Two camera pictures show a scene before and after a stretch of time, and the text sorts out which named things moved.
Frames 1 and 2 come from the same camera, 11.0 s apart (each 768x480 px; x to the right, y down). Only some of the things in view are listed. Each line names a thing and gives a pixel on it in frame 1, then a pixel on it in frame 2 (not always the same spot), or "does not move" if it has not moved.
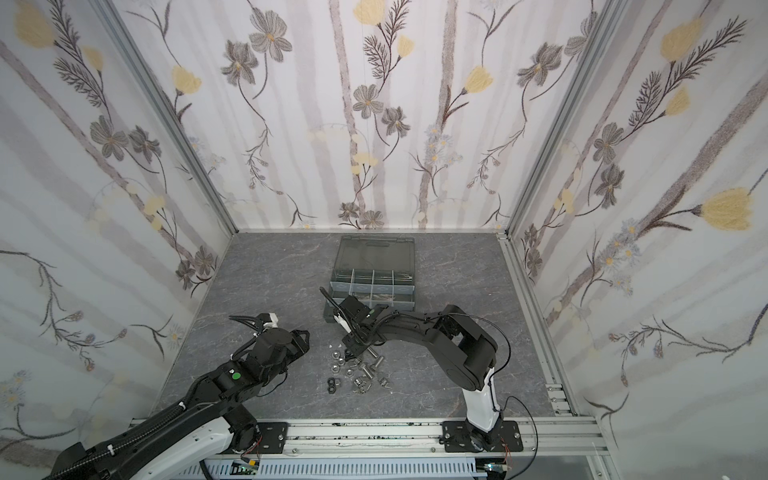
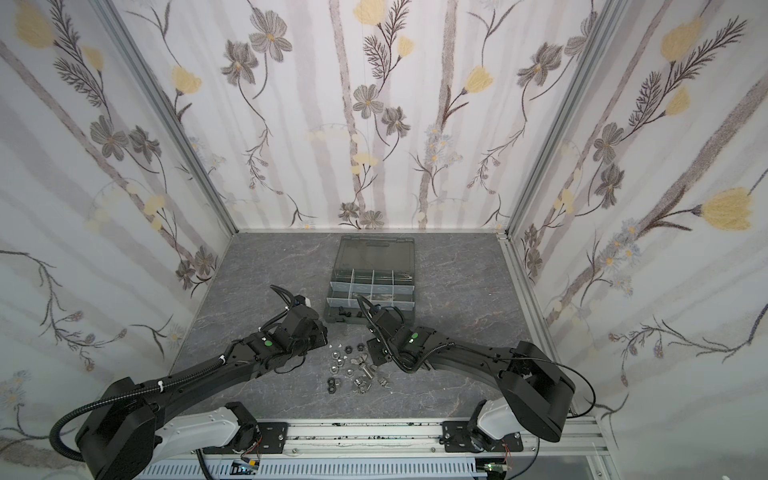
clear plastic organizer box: [378, 270] does not move
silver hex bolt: [363, 366] does not move
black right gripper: [347, 315] → [377, 333]
